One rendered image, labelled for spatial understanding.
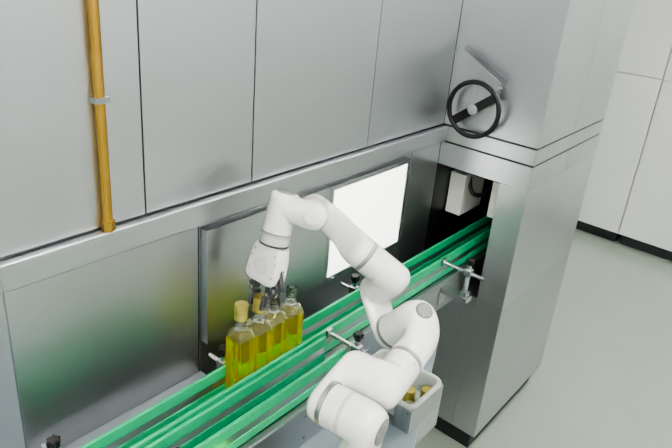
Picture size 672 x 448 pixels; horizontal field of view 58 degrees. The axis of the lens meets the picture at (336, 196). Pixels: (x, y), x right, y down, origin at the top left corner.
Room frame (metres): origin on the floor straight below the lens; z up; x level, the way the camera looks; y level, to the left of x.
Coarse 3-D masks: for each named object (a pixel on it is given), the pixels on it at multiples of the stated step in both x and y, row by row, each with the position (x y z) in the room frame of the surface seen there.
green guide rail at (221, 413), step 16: (304, 352) 1.37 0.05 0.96; (320, 352) 1.43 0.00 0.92; (272, 368) 1.28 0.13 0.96; (288, 368) 1.32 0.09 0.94; (304, 368) 1.37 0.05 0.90; (256, 384) 1.23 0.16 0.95; (272, 384) 1.28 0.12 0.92; (224, 400) 1.15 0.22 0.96; (240, 400) 1.19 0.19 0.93; (256, 400) 1.23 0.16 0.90; (208, 416) 1.11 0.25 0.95; (224, 416) 1.16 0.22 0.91; (176, 432) 1.04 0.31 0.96; (192, 432) 1.08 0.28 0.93; (208, 432) 1.11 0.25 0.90
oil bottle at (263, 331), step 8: (248, 320) 1.32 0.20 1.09; (264, 320) 1.31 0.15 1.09; (256, 328) 1.29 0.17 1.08; (264, 328) 1.30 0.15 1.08; (272, 328) 1.32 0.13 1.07; (256, 336) 1.28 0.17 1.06; (264, 336) 1.29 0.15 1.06; (256, 344) 1.28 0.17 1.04; (264, 344) 1.30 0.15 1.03; (256, 352) 1.28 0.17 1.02; (264, 352) 1.30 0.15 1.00; (256, 360) 1.28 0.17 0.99; (264, 360) 1.30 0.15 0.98; (256, 368) 1.28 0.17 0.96
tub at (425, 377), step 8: (376, 352) 1.56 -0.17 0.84; (384, 352) 1.57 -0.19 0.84; (424, 376) 1.48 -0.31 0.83; (432, 376) 1.47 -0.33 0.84; (416, 384) 1.49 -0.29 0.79; (424, 384) 1.48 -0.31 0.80; (432, 384) 1.46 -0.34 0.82; (440, 384) 1.44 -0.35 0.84; (416, 392) 1.47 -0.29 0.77; (432, 392) 1.40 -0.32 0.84; (416, 400) 1.44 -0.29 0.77; (424, 400) 1.37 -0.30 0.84; (408, 408) 1.33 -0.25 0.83
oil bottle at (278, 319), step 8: (272, 312) 1.35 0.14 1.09; (280, 312) 1.36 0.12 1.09; (272, 320) 1.33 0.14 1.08; (280, 320) 1.35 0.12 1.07; (280, 328) 1.35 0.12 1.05; (272, 336) 1.33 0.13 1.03; (280, 336) 1.35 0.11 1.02; (272, 344) 1.33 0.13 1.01; (280, 344) 1.35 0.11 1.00; (272, 352) 1.33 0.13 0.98; (280, 352) 1.35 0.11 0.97; (272, 360) 1.33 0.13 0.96
